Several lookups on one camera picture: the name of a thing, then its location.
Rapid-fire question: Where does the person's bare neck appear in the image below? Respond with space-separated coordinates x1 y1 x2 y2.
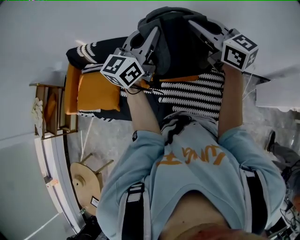
163 191 232 240

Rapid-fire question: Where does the white soft item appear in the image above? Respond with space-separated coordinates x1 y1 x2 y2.
31 97 45 136

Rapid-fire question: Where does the wooden shelf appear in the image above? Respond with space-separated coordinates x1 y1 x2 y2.
29 83 79 141

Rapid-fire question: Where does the white door frame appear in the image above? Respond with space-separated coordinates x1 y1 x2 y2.
34 135 86 235

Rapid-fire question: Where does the person's right forearm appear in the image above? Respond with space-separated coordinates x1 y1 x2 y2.
217 63 244 138

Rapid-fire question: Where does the white table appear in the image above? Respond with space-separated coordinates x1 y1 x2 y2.
255 78 300 113

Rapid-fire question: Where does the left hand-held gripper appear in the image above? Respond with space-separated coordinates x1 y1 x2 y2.
100 27 161 89

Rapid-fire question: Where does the grey black harness strap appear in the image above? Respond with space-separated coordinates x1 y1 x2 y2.
241 165 269 235
120 182 152 240

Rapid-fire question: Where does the round wooden stool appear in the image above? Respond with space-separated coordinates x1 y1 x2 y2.
69 152 115 217

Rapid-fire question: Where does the dark grey garment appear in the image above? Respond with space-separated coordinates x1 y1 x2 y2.
137 6 225 79

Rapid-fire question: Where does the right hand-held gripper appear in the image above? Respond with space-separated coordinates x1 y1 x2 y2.
188 20 259 72

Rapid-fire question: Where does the black white striped blanket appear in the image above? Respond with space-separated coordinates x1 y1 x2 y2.
66 36 225 122

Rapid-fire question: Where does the orange cloth item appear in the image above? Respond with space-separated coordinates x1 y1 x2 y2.
44 92 59 128

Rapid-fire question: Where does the person's left forearm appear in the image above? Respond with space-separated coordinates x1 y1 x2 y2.
125 86 162 136

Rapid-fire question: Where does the orange sofa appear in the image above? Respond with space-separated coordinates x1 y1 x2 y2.
63 62 201 116

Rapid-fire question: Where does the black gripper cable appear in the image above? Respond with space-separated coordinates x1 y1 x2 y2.
125 83 166 96

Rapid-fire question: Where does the person's light blue shirt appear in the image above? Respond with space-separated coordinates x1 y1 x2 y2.
96 112 287 240

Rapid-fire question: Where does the orange cushion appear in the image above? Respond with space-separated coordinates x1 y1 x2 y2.
77 71 121 113

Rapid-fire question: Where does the tangle of black cables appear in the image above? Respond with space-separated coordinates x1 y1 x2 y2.
278 206 300 237

